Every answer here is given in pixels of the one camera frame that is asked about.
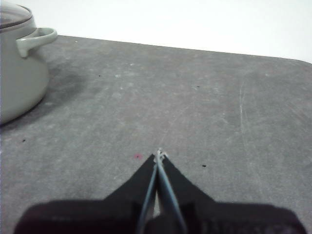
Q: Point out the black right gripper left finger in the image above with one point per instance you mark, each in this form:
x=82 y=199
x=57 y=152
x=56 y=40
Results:
x=97 y=217

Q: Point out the pale green electric pot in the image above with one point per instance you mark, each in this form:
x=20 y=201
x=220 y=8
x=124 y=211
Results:
x=19 y=85

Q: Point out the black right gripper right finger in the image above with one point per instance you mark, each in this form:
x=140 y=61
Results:
x=219 y=219

